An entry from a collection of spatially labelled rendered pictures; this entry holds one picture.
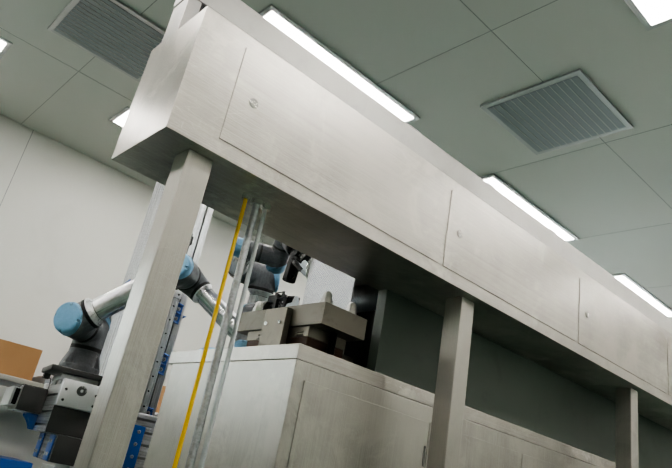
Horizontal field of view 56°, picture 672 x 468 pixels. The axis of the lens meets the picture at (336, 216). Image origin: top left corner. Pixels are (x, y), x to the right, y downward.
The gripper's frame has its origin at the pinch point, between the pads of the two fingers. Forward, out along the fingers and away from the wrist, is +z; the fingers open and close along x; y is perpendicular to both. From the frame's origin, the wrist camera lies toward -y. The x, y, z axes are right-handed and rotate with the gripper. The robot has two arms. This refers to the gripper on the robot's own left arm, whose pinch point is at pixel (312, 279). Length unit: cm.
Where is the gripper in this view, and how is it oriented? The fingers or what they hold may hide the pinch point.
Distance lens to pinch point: 219.3
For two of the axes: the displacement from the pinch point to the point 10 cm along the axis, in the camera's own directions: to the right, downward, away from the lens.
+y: 5.7, -8.1, -1.5
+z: 4.0, 4.4, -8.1
